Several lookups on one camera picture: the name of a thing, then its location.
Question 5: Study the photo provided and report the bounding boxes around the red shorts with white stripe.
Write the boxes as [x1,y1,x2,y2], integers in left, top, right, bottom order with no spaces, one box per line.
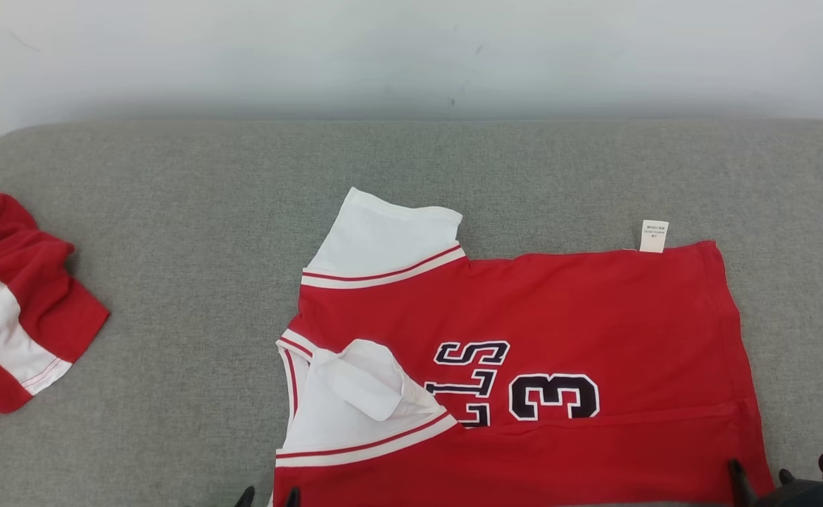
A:
[0,192,111,414]

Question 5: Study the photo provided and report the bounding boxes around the red jersey with white sleeves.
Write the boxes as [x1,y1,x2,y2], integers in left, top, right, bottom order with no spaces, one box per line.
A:
[270,187,777,507]

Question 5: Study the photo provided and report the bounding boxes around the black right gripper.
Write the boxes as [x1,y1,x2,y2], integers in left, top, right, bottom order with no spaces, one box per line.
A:
[729,459,823,507]

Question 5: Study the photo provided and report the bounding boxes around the grey fabric sofa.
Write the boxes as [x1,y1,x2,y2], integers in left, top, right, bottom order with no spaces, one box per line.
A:
[0,118,823,507]

